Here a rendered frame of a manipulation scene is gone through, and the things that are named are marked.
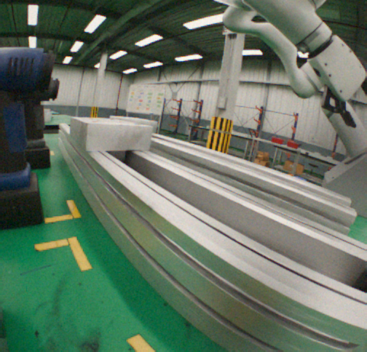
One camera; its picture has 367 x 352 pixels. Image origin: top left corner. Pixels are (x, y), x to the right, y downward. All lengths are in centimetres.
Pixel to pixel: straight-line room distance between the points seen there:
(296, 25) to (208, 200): 30
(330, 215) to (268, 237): 14
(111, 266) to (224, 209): 12
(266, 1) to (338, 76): 17
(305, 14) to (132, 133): 35
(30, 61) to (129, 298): 25
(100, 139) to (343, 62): 42
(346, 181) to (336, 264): 50
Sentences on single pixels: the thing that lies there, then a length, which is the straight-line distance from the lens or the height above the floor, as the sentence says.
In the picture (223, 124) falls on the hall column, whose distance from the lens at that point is 343.
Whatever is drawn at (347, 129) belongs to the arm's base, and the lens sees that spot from 75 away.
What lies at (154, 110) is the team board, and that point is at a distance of 584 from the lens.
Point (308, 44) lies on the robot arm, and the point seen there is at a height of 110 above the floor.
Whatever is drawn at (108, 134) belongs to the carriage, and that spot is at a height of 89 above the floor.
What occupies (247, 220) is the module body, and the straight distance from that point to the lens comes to 16.
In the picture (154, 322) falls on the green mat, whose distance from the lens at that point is 16.
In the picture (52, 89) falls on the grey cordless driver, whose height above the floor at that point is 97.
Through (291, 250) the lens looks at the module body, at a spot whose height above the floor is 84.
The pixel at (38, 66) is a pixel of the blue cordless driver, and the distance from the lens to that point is 23.
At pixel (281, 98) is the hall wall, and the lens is 837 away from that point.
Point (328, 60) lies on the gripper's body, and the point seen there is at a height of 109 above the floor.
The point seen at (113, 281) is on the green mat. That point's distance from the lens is 18.
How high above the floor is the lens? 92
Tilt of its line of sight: 15 degrees down
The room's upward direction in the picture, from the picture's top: 10 degrees clockwise
